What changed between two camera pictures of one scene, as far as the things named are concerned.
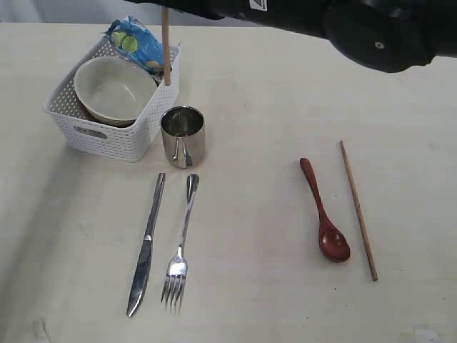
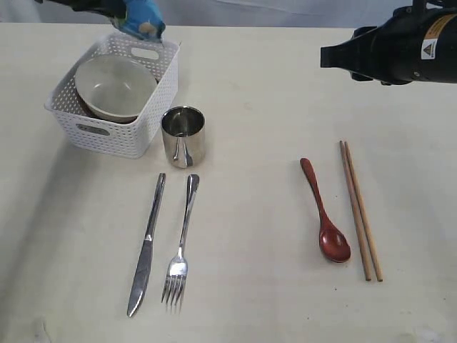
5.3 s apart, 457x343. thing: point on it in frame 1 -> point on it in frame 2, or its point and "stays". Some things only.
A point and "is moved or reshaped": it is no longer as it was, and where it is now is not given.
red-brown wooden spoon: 333,244 stays
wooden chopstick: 166,46 -> 363,215
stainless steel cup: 183,130 stays
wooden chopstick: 358,210 is moved or reshaped
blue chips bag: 133,41 -> 142,19
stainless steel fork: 177,272 stays
